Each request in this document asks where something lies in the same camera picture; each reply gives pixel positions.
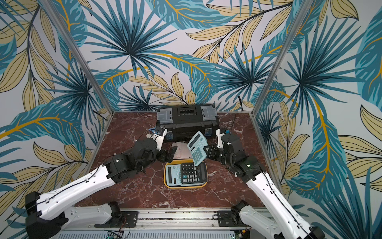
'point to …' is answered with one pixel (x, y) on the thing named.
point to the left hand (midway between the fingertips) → (167, 146)
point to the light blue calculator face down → (197, 145)
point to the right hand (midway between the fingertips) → (204, 148)
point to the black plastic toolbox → (182, 121)
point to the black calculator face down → (190, 174)
